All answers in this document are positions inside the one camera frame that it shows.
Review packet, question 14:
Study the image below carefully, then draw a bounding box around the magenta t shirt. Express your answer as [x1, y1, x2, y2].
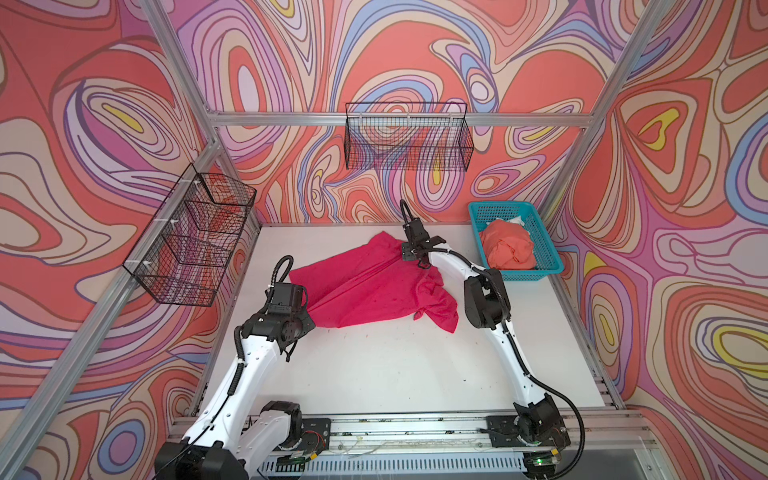
[289, 232, 459, 334]

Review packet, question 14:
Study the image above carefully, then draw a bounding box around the teal plastic basket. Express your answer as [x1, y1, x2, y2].
[468, 201, 564, 282]

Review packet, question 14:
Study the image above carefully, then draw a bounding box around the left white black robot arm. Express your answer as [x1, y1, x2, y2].
[154, 281, 315, 479]

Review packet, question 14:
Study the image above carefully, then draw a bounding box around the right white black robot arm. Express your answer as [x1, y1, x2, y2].
[402, 215, 570, 448]

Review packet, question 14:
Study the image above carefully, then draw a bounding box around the coral orange t shirt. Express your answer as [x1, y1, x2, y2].
[479, 219, 536, 271]

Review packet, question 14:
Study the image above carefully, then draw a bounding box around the white cloth in basket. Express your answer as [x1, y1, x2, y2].
[508, 216, 525, 227]

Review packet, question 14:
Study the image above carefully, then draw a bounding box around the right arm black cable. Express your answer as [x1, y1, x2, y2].
[398, 199, 587, 480]

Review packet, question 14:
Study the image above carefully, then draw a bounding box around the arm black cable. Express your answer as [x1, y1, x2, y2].
[398, 199, 587, 480]
[155, 254, 296, 480]

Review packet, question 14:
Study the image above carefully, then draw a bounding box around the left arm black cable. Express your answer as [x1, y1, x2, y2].
[155, 254, 296, 480]

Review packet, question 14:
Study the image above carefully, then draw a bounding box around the back black wire basket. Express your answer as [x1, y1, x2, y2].
[344, 101, 474, 172]

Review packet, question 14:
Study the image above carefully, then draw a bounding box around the black wire basket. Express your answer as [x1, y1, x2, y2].
[344, 101, 474, 172]
[123, 166, 256, 307]

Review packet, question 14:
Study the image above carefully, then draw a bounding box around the left black wire basket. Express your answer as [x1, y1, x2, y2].
[123, 166, 256, 307]

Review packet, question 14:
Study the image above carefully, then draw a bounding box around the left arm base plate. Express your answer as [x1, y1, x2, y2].
[290, 417, 332, 455]

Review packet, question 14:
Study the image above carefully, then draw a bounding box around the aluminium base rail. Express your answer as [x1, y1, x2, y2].
[251, 410, 674, 479]

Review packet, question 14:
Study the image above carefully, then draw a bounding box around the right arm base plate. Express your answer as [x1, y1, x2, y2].
[478, 415, 571, 449]

